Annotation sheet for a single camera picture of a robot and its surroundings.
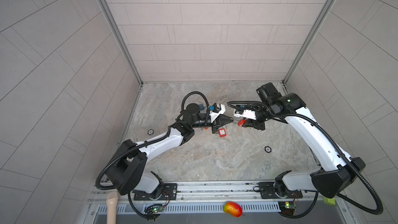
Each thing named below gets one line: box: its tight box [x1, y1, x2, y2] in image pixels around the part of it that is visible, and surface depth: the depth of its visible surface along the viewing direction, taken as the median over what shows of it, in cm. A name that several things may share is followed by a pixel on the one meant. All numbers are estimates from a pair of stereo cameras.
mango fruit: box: [223, 201, 243, 218], surface depth 66 cm
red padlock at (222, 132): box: [218, 128, 227, 138], surface depth 91 cm
